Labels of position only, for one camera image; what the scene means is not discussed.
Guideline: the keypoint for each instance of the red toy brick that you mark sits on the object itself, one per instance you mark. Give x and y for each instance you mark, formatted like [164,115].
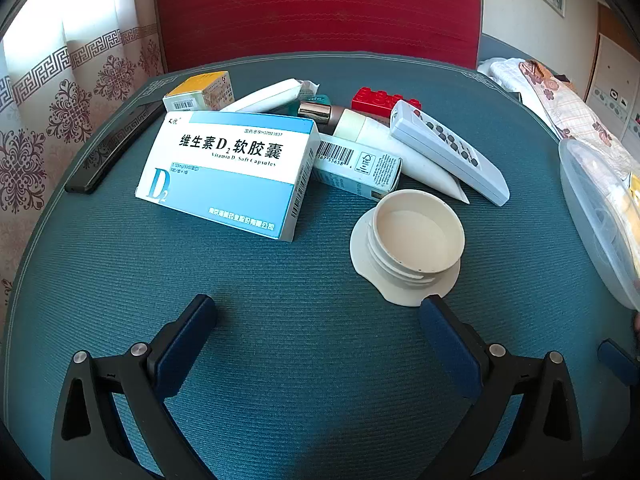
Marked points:
[375,100]

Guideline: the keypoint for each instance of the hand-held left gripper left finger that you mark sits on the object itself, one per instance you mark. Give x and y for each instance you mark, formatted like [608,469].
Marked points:
[185,345]

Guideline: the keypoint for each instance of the clear plastic bowl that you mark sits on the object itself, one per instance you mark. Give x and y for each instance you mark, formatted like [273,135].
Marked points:
[600,220]

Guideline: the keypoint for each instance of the white cosmetic tube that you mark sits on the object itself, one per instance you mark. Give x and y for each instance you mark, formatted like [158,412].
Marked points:
[425,165]

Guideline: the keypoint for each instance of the white remote control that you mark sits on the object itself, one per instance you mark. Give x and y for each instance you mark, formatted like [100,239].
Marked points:
[465,160]

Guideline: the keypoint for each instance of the patterned white curtain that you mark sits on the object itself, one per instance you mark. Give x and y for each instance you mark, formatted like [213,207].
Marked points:
[50,110]

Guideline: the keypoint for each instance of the yellow white small box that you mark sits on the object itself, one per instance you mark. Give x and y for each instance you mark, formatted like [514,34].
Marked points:
[200,92]

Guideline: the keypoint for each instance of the teal white barcode box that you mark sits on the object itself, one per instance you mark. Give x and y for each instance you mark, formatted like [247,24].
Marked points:
[350,160]

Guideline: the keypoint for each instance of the red cushion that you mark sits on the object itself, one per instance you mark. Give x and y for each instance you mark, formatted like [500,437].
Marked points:
[320,10]

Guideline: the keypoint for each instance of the teal plastic case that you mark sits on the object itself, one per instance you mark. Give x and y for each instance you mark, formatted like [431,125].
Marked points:
[320,99]

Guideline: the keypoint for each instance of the floral cloth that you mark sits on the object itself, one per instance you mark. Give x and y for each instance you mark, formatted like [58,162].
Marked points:
[550,95]

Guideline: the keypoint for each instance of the white tissue pack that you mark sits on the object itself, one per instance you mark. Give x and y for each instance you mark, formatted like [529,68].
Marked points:
[265,96]

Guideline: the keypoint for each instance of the wooden wardrobe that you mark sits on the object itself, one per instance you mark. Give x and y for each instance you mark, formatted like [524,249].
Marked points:
[610,75]

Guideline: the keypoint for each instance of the grey blue upholstered furniture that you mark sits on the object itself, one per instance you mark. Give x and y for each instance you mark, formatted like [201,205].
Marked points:
[500,50]

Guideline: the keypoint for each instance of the white threaded jar lid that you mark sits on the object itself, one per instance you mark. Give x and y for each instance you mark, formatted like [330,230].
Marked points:
[415,230]

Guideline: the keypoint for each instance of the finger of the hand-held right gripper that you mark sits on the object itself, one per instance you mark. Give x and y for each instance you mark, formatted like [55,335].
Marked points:
[620,362]

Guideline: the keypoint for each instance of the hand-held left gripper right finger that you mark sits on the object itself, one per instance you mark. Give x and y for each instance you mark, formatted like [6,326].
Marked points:
[447,350]

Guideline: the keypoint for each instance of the black remote control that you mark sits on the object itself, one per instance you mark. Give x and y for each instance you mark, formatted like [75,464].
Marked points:
[105,160]

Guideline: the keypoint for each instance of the blue white medicine box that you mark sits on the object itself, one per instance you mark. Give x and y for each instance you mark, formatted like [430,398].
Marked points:
[225,170]

